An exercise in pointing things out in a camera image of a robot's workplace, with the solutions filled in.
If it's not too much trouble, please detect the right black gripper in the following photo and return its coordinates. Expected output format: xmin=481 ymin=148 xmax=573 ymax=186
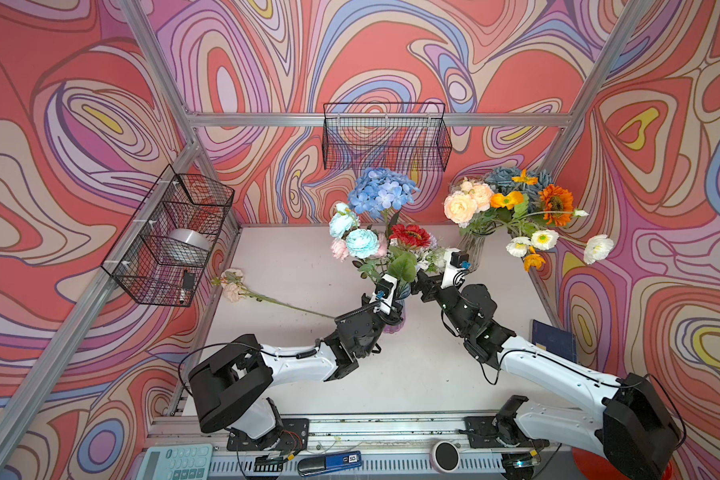
xmin=408 ymin=257 xmax=471 ymax=336

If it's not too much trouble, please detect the purple glass vase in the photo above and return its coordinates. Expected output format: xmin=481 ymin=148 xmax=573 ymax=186
xmin=383 ymin=283 xmax=411 ymax=334

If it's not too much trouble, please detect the clear ribbed glass vase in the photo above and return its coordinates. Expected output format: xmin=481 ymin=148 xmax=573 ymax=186
xmin=458 ymin=232 xmax=487 ymax=273

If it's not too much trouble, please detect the red flower stem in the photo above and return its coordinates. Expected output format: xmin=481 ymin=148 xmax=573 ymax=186
xmin=387 ymin=224 xmax=436 ymax=284

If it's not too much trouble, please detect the yellow orange poppy stem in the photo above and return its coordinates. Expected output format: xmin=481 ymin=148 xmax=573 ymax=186
xmin=488 ymin=169 xmax=547 ymax=272

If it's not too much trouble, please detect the dusty blue rose bunch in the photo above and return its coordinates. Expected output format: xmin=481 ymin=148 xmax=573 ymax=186
xmin=483 ymin=167 xmax=553 ymax=211

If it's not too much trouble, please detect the pale pink rose stem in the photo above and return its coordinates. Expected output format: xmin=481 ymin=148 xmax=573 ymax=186
xmin=211 ymin=268 xmax=332 ymax=319

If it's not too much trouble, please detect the orange gerbera flower stem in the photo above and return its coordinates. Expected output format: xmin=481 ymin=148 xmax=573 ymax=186
xmin=540 ymin=185 xmax=575 ymax=227

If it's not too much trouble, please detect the blue hydrangea flower stem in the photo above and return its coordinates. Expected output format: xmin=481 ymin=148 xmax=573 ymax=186
xmin=348 ymin=168 xmax=419 ymax=222

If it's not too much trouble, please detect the white flower spray stem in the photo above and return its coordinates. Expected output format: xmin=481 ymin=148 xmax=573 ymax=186
xmin=504 ymin=209 xmax=616 ymax=272

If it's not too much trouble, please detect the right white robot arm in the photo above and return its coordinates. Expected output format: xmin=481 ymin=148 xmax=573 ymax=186
xmin=412 ymin=272 xmax=683 ymax=479

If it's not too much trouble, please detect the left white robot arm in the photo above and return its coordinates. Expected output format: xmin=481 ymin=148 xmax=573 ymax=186
xmin=187 ymin=295 xmax=403 ymax=440

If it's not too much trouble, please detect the dark blue book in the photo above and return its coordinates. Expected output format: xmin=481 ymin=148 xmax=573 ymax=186
xmin=531 ymin=320 xmax=578 ymax=363

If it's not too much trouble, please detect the blue black handheld device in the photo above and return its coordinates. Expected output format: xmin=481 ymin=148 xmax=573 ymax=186
xmin=297 ymin=451 xmax=363 ymax=477

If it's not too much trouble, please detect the round pink black speaker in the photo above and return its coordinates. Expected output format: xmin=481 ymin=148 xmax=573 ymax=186
xmin=429 ymin=440 xmax=460 ymax=474

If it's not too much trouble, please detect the silver tape roll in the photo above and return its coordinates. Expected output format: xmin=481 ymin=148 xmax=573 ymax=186
xmin=164 ymin=228 xmax=211 ymax=266

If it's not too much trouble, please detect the red cup with markers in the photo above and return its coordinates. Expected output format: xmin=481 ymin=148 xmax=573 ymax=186
xmin=571 ymin=446 xmax=676 ymax=480

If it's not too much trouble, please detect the light blue calculator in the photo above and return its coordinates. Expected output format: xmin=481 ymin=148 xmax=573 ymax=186
xmin=136 ymin=444 xmax=214 ymax=480

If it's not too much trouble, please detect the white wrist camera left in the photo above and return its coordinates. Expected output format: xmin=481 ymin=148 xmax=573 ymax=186
xmin=373 ymin=274 xmax=399 ymax=316

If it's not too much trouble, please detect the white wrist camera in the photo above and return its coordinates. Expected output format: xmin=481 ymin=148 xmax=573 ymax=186
xmin=441 ymin=249 xmax=471 ymax=289
xmin=373 ymin=274 xmax=399 ymax=316

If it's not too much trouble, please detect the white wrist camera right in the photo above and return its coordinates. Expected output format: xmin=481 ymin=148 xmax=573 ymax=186
xmin=441 ymin=249 xmax=471 ymax=289

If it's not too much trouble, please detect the black wire basket back wall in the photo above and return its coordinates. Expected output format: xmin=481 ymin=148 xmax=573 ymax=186
xmin=322 ymin=100 xmax=452 ymax=174

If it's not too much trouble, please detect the black wire basket wall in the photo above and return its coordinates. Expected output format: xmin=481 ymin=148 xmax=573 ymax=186
xmin=101 ymin=166 xmax=235 ymax=307
xmin=322 ymin=100 xmax=452 ymax=174

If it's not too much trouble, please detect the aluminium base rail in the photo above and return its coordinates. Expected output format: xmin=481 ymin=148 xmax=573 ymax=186
xmin=146 ymin=407 xmax=625 ymax=457

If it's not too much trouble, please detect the black wire basket left wall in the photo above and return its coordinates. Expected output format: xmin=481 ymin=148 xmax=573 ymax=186
xmin=101 ymin=166 xmax=235 ymax=307

